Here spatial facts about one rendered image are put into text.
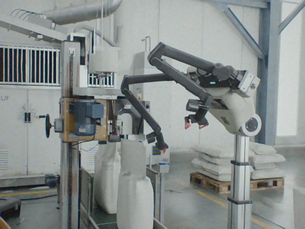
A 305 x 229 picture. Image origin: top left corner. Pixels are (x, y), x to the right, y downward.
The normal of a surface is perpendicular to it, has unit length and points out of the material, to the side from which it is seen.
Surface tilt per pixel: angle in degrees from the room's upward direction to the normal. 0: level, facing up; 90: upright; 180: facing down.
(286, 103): 90
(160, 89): 90
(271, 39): 90
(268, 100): 90
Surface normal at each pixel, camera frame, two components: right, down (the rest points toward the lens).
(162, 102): 0.39, 0.06
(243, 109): 0.61, 0.47
